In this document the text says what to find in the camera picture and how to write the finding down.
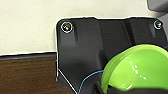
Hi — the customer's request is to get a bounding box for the green bowl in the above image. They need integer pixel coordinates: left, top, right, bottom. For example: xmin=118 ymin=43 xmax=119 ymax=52
xmin=100 ymin=44 xmax=168 ymax=93

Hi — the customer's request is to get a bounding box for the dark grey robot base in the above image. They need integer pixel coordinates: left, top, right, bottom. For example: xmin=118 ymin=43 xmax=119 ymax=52
xmin=54 ymin=16 xmax=168 ymax=94

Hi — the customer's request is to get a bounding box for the silver base bolt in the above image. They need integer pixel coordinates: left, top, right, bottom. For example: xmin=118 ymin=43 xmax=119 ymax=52
xmin=60 ymin=20 xmax=74 ymax=34
xmin=152 ymin=19 xmax=163 ymax=31

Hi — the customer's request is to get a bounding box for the thin blue cable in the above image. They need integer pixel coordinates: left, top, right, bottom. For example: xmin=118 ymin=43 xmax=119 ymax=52
xmin=78 ymin=69 xmax=108 ymax=93

